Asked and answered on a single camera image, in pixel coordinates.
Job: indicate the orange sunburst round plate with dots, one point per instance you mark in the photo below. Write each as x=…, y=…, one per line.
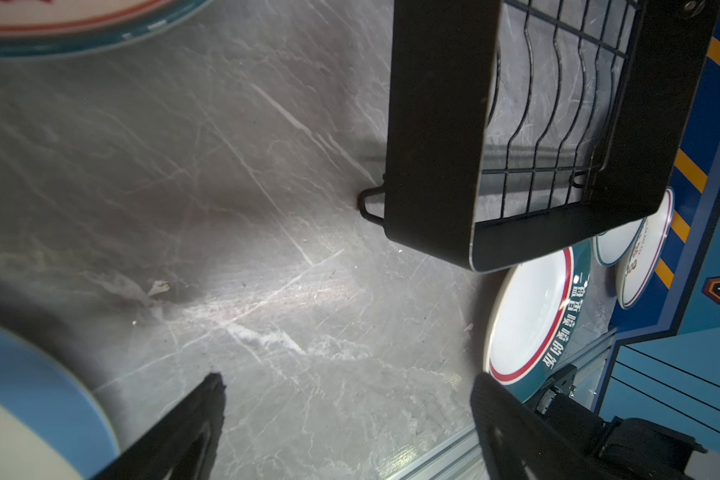
x=59, y=28

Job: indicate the white green emblem plate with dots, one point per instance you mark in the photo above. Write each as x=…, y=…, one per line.
x=609, y=247

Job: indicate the green red rimmed plate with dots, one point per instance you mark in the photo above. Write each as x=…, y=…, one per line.
x=534, y=317

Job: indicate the white plate red characters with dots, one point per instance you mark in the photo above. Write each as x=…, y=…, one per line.
x=636, y=267

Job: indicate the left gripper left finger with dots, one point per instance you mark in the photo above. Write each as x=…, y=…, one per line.
x=183, y=444

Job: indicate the black wire dish rack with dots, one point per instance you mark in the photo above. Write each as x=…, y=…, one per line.
x=519, y=128

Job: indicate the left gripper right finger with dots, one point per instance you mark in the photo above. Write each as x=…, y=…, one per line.
x=516, y=444

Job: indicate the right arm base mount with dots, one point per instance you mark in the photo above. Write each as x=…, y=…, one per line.
x=623, y=448

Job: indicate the blue striped plate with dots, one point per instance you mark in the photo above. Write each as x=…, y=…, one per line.
x=51, y=426

